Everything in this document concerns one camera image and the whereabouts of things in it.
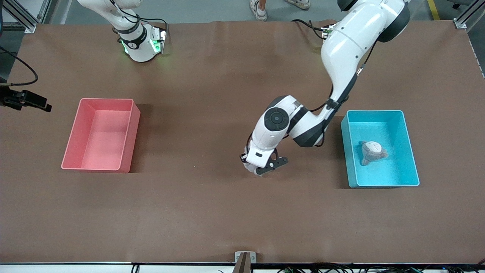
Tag small grey plush toy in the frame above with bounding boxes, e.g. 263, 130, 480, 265
242, 161, 264, 176

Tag grey plush toy white belly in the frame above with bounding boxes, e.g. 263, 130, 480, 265
360, 141, 388, 167

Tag pink plastic box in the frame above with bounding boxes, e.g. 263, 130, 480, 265
61, 98, 141, 174

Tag blue plastic box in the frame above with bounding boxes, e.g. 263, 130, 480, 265
340, 110, 420, 188

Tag brown table cover mat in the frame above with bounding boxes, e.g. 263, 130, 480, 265
0, 20, 485, 265

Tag white sneaker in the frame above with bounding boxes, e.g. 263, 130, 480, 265
249, 0, 268, 22
283, 0, 311, 10

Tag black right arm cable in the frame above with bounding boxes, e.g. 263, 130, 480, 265
0, 45, 39, 87

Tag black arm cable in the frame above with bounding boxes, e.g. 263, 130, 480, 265
0, 45, 39, 87
311, 64, 366, 114

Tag aluminium frame profile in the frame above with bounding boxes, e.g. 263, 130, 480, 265
0, 0, 52, 34
453, 0, 485, 29

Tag grey metal bracket plate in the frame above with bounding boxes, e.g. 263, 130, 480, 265
235, 251, 257, 264

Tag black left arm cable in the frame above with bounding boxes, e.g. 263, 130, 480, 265
311, 64, 366, 114

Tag brown camera post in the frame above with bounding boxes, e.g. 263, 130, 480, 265
233, 253, 251, 273

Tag black cable bundle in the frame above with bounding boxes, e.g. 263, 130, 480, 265
277, 261, 485, 273

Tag black left base cable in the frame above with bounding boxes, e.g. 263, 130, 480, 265
291, 19, 327, 41

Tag black base cable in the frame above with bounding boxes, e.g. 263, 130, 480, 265
291, 19, 327, 41
138, 17, 169, 38

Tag black right base cable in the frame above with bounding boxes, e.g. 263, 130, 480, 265
138, 17, 169, 38

